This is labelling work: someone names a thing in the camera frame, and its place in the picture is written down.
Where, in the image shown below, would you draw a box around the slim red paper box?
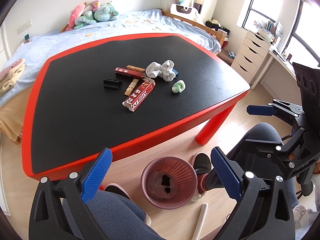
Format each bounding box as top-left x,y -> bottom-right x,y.
114,67 -> 146,79

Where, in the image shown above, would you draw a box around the small black plastic block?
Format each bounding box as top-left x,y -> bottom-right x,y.
103,79 -> 123,90

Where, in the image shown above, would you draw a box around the green white wad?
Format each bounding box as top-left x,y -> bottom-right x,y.
171,80 -> 186,93

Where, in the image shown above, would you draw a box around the pink ribbed trash bin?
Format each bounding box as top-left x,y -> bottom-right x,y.
140,156 -> 197,210

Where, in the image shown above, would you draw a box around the white tote bag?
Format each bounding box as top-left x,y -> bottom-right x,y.
170,0 -> 199,19

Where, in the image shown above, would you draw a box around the white drawer cabinet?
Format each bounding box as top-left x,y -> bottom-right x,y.
231,30 -> 271,85

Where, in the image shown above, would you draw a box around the white desk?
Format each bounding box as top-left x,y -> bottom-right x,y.
249,48 -> 302,105

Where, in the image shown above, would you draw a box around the striped green plush toy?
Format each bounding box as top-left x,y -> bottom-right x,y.
74,10 -> 97,29

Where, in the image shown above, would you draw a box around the red black low table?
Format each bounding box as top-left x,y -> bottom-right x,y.
22,33 -> 249,180

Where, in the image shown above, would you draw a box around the large red paper box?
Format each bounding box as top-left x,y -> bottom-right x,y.
122,79 -> 155,112

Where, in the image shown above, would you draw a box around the person's left leg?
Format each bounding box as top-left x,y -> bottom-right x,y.
86,190 -> 162,240

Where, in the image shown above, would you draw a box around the teal plush toy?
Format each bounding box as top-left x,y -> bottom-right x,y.
93,2 -> 119,22

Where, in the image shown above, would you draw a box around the black slipper left foot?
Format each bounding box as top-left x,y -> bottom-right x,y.
104,183 -> 131,200

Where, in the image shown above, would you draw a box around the white cloth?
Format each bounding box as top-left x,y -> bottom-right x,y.
145,60 -> 176,82

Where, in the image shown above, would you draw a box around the folded pink beige towels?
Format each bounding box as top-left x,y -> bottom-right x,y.
0,59 -> 25,96

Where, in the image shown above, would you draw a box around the black slipper right foot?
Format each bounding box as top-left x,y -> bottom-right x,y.
191,152 -> 212,176

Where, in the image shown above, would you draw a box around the white tube on floor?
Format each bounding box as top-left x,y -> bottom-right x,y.
191,203 -> 209,240

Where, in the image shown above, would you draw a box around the bed with blue sheet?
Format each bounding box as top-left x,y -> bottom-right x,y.
1,9 -> 221,142

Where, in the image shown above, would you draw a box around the black slipper foot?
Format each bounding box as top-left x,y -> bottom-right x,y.
191,152 -> 212,176
104,183 -> 131,200

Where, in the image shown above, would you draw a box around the pink plush toy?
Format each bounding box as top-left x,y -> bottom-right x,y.
65,3 -> 86,31

